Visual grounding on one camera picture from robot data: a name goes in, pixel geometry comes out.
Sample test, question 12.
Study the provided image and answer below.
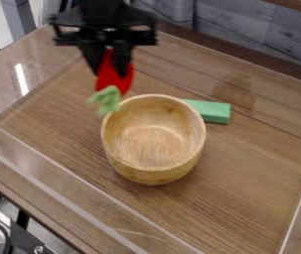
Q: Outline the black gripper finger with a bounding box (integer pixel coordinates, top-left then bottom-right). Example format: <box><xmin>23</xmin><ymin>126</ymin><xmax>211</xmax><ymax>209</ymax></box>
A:
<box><xmin>113</xmin><ymin>41</ymin><xmax>133</xmax><ymax>77</ymax></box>
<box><xmin>78</xmin><ymin>42</ymin><xmax>105</xmax><ymax>74</ymax></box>

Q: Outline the green sponge block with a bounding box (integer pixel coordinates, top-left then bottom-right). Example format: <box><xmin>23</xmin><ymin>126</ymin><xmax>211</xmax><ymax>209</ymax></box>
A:
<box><xmin>185</xmin><ymin>99</ymin><xmax>231</xmax><ymax>124</ymax></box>

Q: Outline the red plush fruit green leaf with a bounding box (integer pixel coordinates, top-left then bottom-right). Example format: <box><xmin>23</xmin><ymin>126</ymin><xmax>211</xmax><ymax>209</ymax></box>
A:
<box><xmin>86</xmin><ymin>49</ymin><xmax>134</xmax><ymax>116</ymax></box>

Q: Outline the clear acrylic tray enclosure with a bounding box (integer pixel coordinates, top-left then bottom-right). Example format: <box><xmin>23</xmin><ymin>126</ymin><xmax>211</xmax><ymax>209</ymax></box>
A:
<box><xmin>0</xmin><ymin>24</ymin><xmax>301</xmax><ymax>254</ymax></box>

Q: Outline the wooden bowl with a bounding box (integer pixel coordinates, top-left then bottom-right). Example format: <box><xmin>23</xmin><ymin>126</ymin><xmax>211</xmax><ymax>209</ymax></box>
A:
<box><xmin>101</xmin><ymin>94</ymin><xmax>208</xmax><ymax>186</ymax></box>

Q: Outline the black metal device base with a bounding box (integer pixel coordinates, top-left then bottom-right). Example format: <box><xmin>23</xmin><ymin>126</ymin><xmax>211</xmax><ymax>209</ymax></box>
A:
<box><xmin>10</xmin><ymin>222</ymin><xmax>57</xmax><ymax>254</ymax></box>

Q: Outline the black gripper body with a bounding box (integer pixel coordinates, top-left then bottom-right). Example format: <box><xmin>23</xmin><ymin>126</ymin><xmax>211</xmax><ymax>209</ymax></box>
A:
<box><xmin>50</xmin><ymin>0</ymin><xmax>157</xmax><ymax>46</ymax></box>

